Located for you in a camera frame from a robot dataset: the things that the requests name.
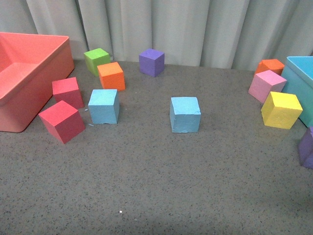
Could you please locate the light blue plastic bin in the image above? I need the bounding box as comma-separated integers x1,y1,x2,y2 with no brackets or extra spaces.
281,56,313,127

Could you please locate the dark red foam cube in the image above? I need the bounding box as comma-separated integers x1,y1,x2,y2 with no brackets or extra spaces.
52,77,85,109

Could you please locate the pink foam cube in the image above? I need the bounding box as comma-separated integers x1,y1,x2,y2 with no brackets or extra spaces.
248,70,287,104

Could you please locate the white curtain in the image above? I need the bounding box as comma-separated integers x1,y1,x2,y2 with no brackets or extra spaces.
0,0,313,71

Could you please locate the light blue foam cube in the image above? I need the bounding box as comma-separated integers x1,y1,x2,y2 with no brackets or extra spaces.
88,89,119,124
170,97,201,133

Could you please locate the purple foam cube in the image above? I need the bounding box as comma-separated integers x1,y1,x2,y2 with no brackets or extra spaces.
298,126,313,169
139,48,165,77

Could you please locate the pink plastic bin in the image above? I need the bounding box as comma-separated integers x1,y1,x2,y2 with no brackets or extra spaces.
0,32,74,133

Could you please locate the purple foam cube right side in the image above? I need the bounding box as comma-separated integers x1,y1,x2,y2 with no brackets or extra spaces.
298,126,313,169

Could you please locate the yellow foam cube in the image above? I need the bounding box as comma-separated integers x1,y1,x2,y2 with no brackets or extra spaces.
261,92,303,129

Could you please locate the orange foam cube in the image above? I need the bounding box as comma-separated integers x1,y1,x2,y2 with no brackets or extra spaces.
255,59,284,75
97,62,126,91

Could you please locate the green foam cube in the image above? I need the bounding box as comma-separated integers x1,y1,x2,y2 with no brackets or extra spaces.
84,48,111,76

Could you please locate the orange foam cube right side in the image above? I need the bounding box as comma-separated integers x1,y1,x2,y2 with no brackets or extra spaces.
255,59,284,75

